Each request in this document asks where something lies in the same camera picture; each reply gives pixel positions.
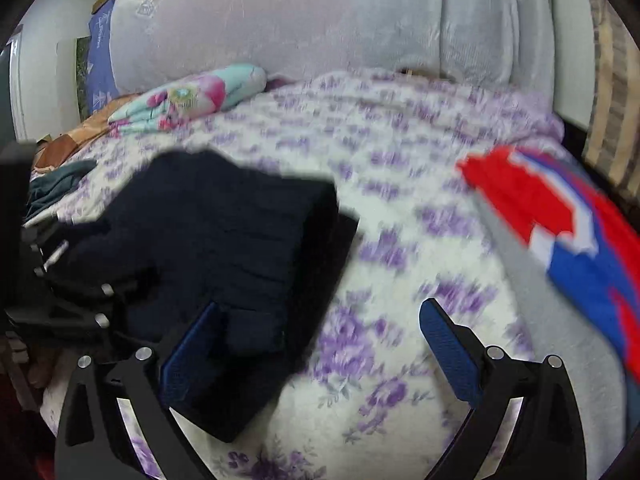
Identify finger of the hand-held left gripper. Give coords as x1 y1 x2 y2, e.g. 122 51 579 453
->
22 225 73 283
5 280 148 363

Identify white lace curtain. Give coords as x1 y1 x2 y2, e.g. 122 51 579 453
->
109 0 551 96

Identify folded turquoise pink floral quilt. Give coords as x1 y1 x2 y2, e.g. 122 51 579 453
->
107 63 267 133

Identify teal cloth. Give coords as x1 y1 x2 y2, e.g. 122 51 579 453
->
22 159 98 226

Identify blue patterned pillow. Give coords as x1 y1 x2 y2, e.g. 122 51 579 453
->
86 0 121 118

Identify green wall picture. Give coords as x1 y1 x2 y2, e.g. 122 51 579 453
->
74 37 93 111

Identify tan patterned cloth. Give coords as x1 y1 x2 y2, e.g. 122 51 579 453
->
582 0 640 201

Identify dark navy pants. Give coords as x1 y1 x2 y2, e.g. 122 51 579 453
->
47 149 361 443

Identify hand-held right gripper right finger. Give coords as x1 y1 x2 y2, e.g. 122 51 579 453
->
419 299 588 480

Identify red blue white cloth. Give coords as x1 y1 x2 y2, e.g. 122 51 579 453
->
457 146 640 386

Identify orange brown blanket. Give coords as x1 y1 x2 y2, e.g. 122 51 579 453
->
32 92 141 171

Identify purple floral bedsheet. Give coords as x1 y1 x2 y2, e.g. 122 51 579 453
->
30 71 566 480

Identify person's left hand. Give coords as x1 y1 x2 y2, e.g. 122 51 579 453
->
27 352 53 391

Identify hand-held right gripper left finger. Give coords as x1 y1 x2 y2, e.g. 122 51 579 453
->
55 302 228 480

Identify grey cloth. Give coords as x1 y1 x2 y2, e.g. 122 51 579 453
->
480 200 631 480

